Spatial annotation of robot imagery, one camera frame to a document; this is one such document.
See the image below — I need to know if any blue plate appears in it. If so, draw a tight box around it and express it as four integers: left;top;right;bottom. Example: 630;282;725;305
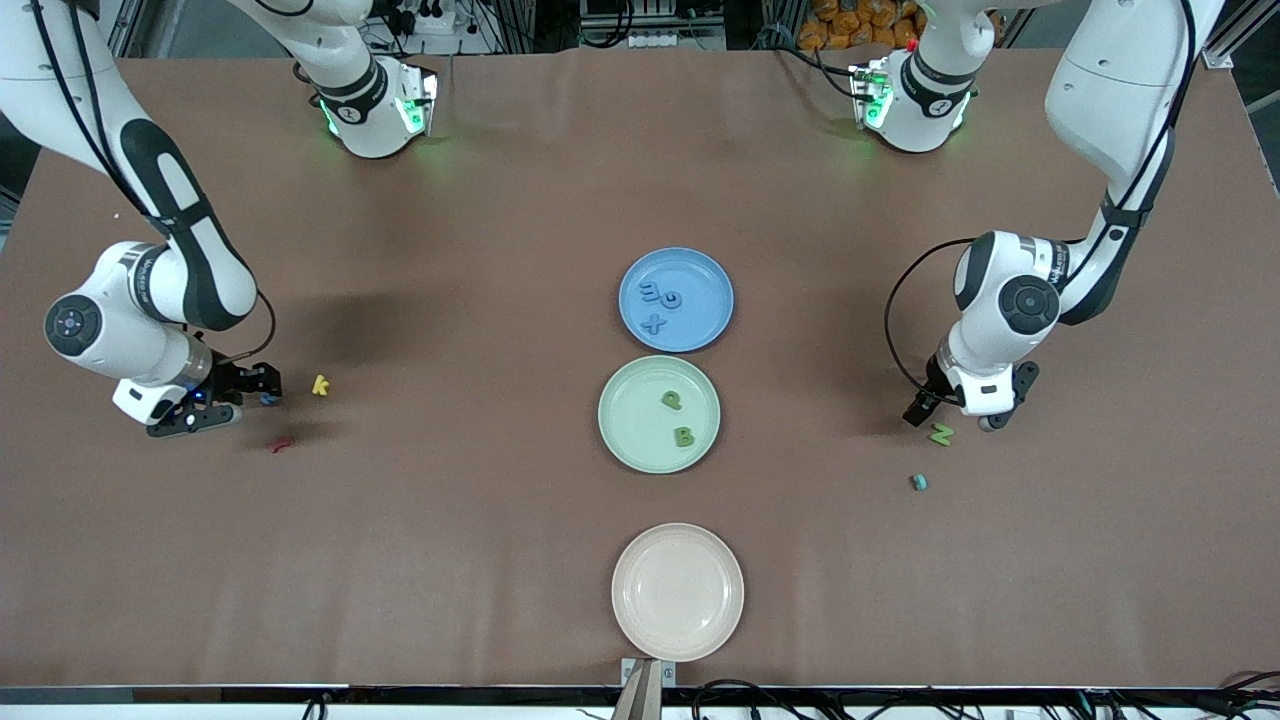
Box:
618;247;736;354

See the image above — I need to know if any green plate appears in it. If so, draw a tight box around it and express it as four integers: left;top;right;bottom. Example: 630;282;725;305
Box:
597;355;722;475

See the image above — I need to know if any beige plate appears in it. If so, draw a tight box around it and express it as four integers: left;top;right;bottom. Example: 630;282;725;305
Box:
611;523;746;663

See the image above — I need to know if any brown paper table cover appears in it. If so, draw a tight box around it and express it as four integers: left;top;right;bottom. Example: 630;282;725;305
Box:
0;45;1280;691

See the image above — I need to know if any orange fruit pile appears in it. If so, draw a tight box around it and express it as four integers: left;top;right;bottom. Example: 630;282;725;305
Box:
798;0;921;51

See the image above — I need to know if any white power strip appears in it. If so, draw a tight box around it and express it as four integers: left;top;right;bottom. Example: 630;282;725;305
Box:
395;0;471;36

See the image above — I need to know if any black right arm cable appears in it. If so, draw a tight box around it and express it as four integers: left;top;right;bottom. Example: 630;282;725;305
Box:
30;0;278;366

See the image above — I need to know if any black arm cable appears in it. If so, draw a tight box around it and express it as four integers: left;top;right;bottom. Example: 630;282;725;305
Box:
883;0;1201;396
30;0;278;366

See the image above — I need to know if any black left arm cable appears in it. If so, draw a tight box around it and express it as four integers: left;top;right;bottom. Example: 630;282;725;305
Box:
883;0;1201;396

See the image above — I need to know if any aluminium table edge rail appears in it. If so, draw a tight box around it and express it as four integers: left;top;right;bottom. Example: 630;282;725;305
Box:
0;685;1280;720

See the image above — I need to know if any black floor cable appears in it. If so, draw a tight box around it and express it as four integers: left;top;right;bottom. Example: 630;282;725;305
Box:
1215;668;1280;716
690;678;831;720

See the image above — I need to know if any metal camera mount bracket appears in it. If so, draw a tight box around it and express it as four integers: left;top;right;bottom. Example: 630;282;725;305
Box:
620;657;678;720

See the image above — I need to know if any aluminium frame post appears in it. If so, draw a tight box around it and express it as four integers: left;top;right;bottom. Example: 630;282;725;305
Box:
1200;0;1280;71

